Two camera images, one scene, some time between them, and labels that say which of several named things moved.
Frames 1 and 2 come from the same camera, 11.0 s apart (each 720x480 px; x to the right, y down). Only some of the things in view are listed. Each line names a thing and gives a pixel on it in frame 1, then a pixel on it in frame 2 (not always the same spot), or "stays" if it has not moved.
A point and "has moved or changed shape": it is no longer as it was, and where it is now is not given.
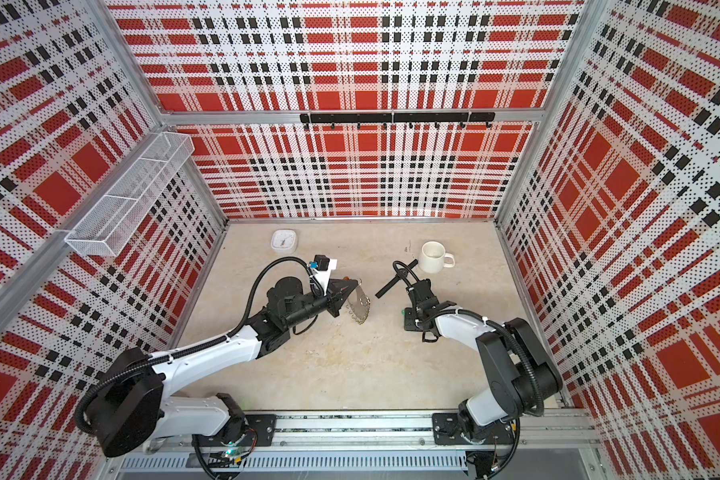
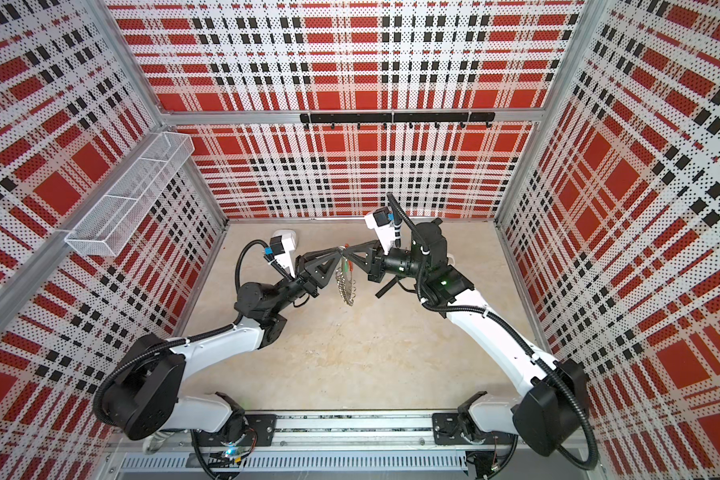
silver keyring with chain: (359, 305) has moved or changed shape
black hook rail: (410, 118) stays
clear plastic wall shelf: (104, 231) stays
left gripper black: (337, 296) to (309, 276)
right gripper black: (409, 323) to (375, 265)
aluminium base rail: (551, 444) stays
